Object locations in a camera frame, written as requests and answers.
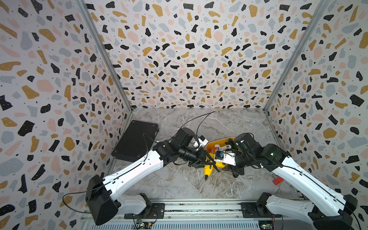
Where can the orange glue gun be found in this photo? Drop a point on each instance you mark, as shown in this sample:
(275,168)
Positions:
(213,151)

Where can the yellow storage box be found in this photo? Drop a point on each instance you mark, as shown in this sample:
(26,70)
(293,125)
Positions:
(222,142)

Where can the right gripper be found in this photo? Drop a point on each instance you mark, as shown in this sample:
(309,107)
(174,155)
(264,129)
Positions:
(237,171)

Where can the corner aluminium post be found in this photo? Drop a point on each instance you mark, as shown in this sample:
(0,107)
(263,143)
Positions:
(81,5)
(298,50)

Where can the left corner aluminium post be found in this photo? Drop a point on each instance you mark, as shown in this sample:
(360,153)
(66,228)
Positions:
(81,5)

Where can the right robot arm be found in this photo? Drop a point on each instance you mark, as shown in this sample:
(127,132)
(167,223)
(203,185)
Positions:
(324,208)

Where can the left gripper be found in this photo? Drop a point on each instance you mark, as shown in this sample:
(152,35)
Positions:
(201,159)

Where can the right corner aluminium post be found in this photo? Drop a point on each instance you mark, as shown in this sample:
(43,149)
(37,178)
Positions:
(298,50)

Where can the black flat case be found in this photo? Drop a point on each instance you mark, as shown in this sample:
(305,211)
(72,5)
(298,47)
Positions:
(138,137)

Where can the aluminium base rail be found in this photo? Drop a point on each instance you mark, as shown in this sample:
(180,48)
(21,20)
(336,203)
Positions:
(199,214)

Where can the yellow glue gun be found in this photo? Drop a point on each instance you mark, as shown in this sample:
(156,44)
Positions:
(208,169)

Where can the red tape piece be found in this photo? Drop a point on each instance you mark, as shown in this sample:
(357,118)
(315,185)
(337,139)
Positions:
(278,181)

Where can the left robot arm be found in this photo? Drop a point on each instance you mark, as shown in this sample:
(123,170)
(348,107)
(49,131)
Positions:
(104,196)

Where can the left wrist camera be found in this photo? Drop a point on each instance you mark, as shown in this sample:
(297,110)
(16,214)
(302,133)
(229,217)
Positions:
(200,141)

